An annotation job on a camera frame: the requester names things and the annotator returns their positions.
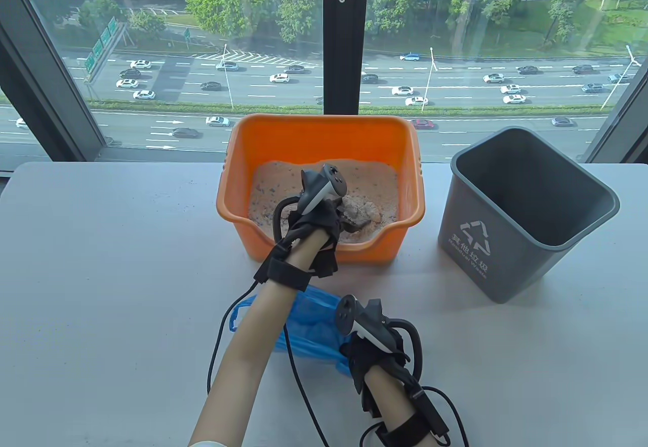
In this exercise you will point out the person's left hand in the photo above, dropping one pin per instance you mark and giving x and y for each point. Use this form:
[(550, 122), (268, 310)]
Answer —
[(319, 219)]

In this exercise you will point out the person's right hand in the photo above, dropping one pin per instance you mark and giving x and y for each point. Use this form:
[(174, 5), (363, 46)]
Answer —
[(374, 358)]

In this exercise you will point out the black slotted litter scoop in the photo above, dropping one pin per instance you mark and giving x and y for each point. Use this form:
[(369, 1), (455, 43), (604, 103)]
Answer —
[(357, 224)]

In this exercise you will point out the beige cat litter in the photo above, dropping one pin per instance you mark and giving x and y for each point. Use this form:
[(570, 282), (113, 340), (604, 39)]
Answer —
[(273, 184)]

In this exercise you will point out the blue plastic bag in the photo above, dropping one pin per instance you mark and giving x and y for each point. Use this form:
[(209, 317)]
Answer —
[(309, 320)]

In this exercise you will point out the person's left forearm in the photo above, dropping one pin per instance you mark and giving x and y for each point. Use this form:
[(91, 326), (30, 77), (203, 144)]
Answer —
[(253, 351)]

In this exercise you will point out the person's right forearm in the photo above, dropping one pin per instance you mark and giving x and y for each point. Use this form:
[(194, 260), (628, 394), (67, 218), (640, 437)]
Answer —
[(390, 401)]

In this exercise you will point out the orange plastic litter box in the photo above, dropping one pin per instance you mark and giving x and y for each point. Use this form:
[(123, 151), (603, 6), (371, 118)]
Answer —
[(324, 135)]

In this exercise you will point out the black white left controller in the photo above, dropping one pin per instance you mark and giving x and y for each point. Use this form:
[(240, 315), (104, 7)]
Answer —
[(324, 186)]

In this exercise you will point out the black white controller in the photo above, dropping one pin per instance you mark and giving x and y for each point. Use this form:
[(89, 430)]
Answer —
[(324, 186), (372, 323)]

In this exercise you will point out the black white right controller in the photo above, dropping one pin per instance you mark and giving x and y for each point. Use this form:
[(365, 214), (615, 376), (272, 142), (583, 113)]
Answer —
[(372, 323)]

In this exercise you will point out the gray plastic trash bin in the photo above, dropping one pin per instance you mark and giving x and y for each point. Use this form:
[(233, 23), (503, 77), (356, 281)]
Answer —
[(506, 265)]

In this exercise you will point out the white sleeve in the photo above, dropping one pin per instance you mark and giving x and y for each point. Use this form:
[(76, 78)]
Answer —
[(212, 443)]

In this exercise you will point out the green road sign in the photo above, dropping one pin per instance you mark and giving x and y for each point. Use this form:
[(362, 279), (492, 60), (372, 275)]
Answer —
[(105, 37)]

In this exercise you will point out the black window frame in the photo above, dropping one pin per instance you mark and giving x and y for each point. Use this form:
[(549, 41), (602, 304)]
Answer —
[(345, 37)]

